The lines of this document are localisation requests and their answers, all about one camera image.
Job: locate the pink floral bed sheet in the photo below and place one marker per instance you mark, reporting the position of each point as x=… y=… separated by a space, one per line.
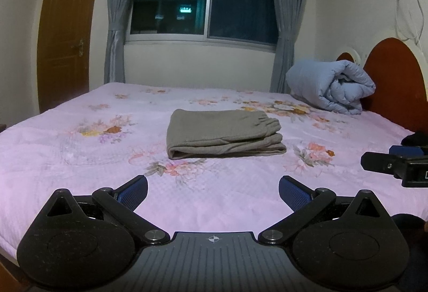
x=100 y=161

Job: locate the light blue rolled quilt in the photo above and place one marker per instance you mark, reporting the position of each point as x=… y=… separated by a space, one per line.
x=331 y=84

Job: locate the brown wooden door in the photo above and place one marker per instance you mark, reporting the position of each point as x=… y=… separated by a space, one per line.
x=65 y=27

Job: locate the brown wooden headboard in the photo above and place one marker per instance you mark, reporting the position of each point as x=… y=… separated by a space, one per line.
x=394 y=78

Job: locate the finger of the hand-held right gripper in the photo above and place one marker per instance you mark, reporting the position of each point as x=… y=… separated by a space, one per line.
x=378 y=161
x=406 y=150

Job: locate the grey curtain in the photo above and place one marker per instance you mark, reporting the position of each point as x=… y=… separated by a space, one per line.
x=284 y=17
x=118 y=11

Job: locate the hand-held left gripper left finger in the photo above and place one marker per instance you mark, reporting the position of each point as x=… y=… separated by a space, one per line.
x=133 y=193

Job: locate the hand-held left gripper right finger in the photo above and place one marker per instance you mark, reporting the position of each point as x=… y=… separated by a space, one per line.
x=294 y=193

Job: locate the grey pants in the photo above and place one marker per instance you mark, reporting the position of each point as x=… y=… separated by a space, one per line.
x=224 y=136

